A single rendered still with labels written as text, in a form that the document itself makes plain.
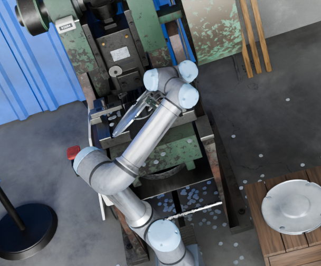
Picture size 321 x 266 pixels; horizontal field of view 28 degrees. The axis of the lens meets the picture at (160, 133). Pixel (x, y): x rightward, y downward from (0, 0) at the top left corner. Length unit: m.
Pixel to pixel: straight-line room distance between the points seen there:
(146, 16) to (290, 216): 1.03
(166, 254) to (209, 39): 0.82
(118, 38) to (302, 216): 1.07
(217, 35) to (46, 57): 1.95
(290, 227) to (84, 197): 1.37
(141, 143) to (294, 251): 0.91
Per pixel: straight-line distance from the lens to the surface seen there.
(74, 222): 3.65
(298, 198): 2.91
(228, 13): 2.36
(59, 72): 4.25
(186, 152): 2.94
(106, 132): 2.96
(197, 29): 2.36
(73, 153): 2.85
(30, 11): 2.63
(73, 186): 3.84
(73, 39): 2.64
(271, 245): 2.79
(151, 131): 2.20
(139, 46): 2.70
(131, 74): 2.78
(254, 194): 2.97
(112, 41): 2.71
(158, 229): 2.53
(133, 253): 3.34
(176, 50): 3.18
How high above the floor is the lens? 2.59
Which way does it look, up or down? 41 degrees down
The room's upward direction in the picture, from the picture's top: 20 degrees counter-clockwise
